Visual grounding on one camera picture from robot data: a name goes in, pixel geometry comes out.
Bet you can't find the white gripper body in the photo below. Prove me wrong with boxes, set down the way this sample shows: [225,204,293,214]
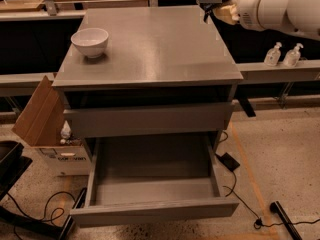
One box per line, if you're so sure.
[236,0,294,32]

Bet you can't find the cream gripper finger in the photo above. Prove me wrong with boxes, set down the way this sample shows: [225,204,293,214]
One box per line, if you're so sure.
[213,5,240,25]

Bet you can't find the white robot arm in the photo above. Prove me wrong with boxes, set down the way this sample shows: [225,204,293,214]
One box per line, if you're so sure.
[213,0,320,41]

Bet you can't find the closed grey top drawer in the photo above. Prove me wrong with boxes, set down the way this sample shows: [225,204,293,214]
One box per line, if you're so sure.
[64,102,234,138]

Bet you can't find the grey drawer cabinet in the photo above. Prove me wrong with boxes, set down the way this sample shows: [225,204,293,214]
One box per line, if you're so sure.
[52,5,245,228]

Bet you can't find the open grey middle drawer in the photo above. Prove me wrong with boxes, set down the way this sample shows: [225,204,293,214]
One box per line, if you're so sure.
[71,133,239,227]

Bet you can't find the left clear sanitizer bottle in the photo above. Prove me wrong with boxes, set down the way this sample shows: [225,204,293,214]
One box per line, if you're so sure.
[264,42,282,66]

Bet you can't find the clear sanitizer bottle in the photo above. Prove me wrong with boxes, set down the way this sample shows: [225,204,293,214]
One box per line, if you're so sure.
[283,43,303,67]
[264,42,282,66]

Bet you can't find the right clear sanitizer bottle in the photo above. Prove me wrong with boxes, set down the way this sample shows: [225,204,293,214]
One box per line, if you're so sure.
[283,43,303,67]

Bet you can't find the white ceramic bowl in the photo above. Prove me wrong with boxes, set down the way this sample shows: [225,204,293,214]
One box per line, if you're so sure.
[71,28,109,58]

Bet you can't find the black power adapter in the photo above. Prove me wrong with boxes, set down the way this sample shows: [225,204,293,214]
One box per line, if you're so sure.
[217,153,240,172]

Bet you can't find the black floor bar right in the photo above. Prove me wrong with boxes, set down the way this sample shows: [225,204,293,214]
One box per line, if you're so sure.
[270,201,302,240]

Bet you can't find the open cardboard box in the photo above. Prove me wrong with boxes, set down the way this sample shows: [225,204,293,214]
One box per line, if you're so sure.
[12,76,91,176]

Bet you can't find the black chair base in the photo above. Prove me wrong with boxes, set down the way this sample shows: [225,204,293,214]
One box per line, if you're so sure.
[0,145,87,240]

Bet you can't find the black floor cable right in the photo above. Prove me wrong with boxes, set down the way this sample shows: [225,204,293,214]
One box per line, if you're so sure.
[218,131,320,231]

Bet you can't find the grey metal rail frame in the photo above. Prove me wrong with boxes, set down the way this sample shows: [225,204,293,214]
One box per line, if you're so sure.
[0,0,320,98]

